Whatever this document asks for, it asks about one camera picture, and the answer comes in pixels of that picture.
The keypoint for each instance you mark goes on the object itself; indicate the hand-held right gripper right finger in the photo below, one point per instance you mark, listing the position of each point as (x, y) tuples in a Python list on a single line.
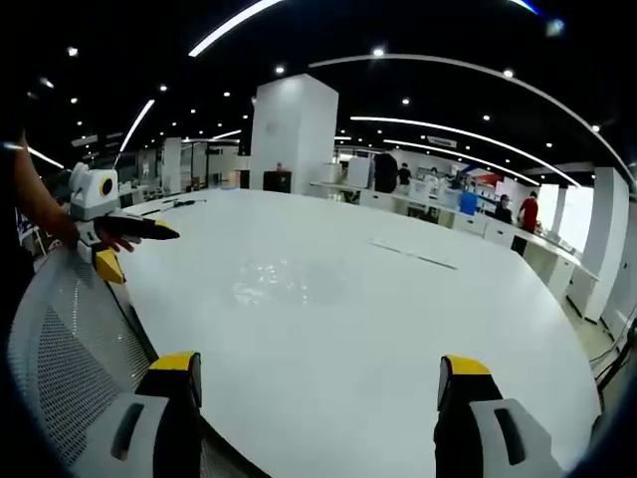
[(478, 433)]

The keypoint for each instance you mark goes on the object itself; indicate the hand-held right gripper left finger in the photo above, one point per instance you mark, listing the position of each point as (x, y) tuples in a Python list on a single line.
[(149, 438)]

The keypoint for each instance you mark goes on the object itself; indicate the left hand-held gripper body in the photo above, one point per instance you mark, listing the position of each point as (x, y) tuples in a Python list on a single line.
[(89, 196)]

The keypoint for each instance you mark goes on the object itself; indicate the person's left hand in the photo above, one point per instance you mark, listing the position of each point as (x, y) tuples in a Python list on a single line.
[(122, 243)]

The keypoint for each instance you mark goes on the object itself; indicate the black tool on table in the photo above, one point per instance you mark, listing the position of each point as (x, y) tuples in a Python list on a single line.
[(171, 203)]

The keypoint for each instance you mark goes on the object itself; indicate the long ceiling light strip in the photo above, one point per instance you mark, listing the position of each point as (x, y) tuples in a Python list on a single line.
[(231, 25), (135, 125)]

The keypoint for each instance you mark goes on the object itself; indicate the white mesh office chair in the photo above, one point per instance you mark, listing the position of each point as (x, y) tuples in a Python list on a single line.
[(64, 338)]

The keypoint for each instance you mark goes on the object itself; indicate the black low cabinet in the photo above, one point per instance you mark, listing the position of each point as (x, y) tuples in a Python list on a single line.
[(276, 181)]

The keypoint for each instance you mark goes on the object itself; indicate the row of white desks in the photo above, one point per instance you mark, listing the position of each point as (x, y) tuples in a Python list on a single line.
[(547, 269)]

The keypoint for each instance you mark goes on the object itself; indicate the white square pillar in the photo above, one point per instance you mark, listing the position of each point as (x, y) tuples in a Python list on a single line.
[(293, 134)]

